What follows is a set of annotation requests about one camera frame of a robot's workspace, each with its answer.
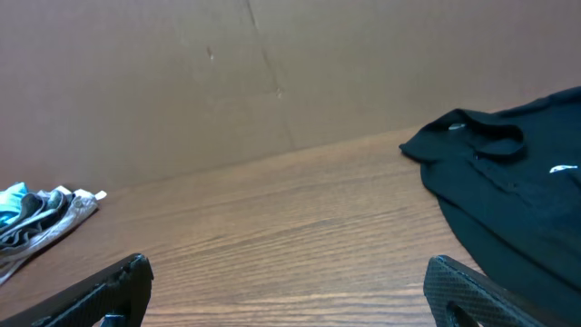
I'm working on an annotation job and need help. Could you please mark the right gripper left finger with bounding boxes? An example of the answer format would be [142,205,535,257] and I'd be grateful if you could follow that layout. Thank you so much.
[1,253,153,327]

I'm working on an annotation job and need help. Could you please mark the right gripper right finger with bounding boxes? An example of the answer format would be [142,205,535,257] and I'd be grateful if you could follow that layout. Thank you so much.
[423,255,573,327]

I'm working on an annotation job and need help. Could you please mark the light blue printed t-shirt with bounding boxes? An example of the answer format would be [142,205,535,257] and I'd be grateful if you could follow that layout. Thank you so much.
[0,183,28,227]

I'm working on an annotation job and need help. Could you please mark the grey folded shorts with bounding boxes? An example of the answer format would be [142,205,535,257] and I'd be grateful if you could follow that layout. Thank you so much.
[1,190,74,257]

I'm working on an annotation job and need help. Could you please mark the black t-shirt white logo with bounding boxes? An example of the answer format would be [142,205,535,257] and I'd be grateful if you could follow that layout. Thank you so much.
[400,88,580,325]

